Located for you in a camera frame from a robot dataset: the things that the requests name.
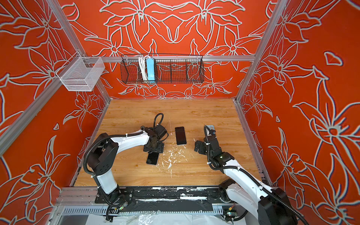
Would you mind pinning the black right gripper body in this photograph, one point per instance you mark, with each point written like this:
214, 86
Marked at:
203, 149

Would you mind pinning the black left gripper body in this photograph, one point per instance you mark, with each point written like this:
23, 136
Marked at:
159, 147

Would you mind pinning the black phone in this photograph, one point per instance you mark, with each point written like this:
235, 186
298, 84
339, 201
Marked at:
152, 158

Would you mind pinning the white phone case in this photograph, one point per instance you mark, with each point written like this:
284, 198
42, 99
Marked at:
209, 130

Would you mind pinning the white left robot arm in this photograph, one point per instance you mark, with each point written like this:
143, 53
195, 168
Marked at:
99, 158

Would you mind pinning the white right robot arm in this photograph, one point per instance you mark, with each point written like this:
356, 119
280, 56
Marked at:
267, 205

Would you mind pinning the light blue box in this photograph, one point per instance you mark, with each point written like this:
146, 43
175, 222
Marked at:
150, 70

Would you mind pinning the clear acrylic bin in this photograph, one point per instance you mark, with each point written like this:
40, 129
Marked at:
81, 74

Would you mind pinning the aluminium back crossbar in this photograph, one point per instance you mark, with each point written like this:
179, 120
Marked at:
206, 58

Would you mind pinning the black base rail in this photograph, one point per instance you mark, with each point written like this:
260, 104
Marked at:
169, 199

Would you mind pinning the black wire basket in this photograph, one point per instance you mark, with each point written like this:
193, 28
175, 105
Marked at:
166, 71

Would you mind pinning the aluminium frame post right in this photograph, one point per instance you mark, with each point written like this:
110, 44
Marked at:
280, 6

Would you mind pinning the aluminium frame post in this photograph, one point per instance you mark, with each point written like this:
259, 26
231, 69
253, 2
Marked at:
280, 6
74, 40

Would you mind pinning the aluminium frame post left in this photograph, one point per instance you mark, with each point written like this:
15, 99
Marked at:
74, 40

